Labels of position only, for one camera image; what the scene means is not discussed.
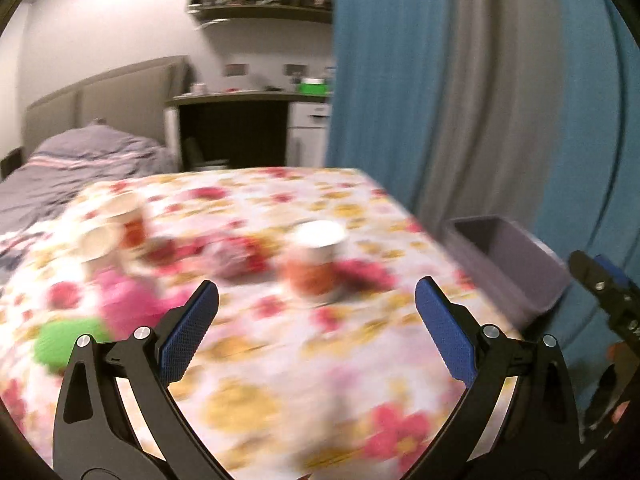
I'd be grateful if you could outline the grey striped bed quilt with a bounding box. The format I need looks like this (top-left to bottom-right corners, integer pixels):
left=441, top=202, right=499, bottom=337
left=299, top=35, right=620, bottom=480
left=0, top=118, right=177, bottom=286

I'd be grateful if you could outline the pink plastic bag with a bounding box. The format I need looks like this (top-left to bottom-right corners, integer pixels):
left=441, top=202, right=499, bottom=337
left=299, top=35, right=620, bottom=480
left=94, top=268, right=170, bottom=339

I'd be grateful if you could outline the black bedside stool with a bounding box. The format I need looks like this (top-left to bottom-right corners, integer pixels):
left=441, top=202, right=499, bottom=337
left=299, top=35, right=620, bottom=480
left=0, top=146, right=24, bottom=180

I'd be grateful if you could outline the orange lidded paper cup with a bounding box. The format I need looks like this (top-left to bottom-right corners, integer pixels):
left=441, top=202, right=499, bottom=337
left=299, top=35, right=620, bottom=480
left=280, top=219, right=347, bottom=306

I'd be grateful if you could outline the grey plastic trash bin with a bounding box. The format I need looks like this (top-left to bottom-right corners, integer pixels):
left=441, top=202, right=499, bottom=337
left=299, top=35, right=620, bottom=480
left=442, top=216, right=572, bottom=330

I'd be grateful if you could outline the white mug on desk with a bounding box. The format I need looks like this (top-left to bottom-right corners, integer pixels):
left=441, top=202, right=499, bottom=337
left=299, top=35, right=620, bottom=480
left=191, top=82, right=208, bottom=96

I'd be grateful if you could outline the crumpled red snack wrapper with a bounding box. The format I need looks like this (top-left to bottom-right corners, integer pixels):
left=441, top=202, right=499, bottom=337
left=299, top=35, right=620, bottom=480
left=202, top=235, right=269, bottom=280

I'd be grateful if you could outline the dark desk with drawers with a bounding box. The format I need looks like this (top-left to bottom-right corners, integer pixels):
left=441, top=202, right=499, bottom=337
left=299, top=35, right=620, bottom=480
left=167, top=91, right=331, bottom=171

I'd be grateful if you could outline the green box on desk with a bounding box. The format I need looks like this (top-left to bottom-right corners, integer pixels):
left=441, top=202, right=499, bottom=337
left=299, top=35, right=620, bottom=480
left=297, top=77, right=328, bottom=96

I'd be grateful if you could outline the floral tablecloth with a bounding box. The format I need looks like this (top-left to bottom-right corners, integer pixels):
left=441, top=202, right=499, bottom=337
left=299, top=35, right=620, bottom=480
left=1, top=168, right=510, bottom=479

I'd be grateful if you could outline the green foam net sleeve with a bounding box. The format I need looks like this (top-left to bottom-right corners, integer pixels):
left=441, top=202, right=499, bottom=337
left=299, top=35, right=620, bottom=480
left=34, top=318, right=112, bottom=373

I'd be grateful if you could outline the blue and grey curtain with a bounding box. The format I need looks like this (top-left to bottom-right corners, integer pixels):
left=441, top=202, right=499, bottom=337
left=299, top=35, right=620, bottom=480
left=324, top=0, right=640, bottom=411

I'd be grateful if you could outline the grey padded headboard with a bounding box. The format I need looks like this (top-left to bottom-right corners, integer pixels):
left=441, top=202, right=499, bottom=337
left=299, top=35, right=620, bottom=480
left=22, top=55, right=194, bottom=156

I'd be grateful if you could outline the orange printed paper cup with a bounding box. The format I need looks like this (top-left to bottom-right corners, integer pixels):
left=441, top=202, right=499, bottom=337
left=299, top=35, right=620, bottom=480
left=101, top=192, right=148, bottom=250

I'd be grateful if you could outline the white grid paper cup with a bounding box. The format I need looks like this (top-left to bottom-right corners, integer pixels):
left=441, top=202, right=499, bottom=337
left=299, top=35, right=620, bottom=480
left=77, top=223, right=124, bottom=280

